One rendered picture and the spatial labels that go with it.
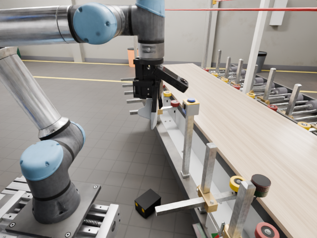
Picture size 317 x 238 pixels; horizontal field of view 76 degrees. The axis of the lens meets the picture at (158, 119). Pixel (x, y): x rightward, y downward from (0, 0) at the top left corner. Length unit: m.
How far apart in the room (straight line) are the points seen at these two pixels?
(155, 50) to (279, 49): 7.00
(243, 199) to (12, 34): 0.77
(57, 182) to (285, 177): 1.03
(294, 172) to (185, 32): 6.12
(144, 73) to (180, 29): 6.39
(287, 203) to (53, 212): 0.92
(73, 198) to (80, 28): 0.55
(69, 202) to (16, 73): 0.43
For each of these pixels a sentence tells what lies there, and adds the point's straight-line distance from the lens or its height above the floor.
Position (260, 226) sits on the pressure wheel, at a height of 0.91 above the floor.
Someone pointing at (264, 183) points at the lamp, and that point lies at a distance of 0.77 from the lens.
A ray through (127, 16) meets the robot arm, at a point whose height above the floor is 1.62.
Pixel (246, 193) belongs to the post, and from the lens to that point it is 0.75.
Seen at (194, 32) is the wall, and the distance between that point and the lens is 6.98.
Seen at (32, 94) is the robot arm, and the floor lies 1.40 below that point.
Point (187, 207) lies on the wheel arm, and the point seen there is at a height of 0.82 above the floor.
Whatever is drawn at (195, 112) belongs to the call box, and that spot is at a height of 1.17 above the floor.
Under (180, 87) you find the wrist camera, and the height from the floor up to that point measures 1.44.
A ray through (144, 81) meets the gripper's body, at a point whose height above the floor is 1.45.
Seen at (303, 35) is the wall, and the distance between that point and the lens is 7.63.
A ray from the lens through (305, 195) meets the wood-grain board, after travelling 1.19.
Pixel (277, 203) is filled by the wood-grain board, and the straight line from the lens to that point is 1.08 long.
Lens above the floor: 1.64
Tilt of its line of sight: 28 degrees down
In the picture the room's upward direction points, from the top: straight up
